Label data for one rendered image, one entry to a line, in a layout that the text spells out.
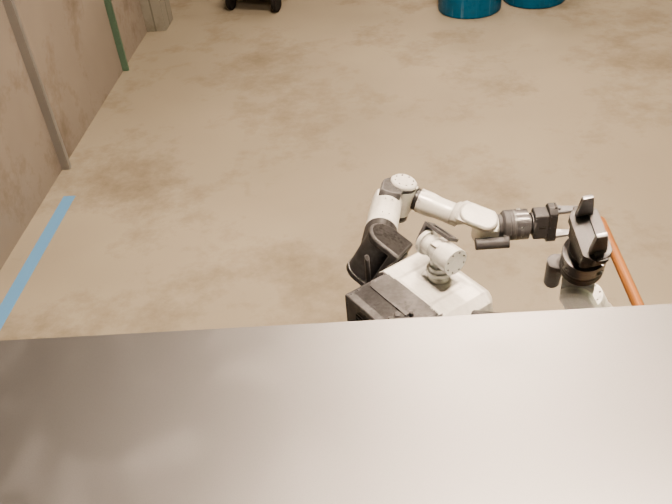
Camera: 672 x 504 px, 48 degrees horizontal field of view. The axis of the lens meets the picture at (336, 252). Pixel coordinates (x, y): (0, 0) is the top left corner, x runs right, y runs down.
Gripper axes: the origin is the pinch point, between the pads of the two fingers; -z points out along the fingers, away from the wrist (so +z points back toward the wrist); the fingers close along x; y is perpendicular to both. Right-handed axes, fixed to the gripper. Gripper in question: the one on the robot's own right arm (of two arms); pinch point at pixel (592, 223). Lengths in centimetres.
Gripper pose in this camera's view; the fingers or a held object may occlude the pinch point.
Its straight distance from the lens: 146.5
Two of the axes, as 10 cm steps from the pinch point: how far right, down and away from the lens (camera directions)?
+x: -1.4, -8.6, 4.9
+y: 9.8, -2.0, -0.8
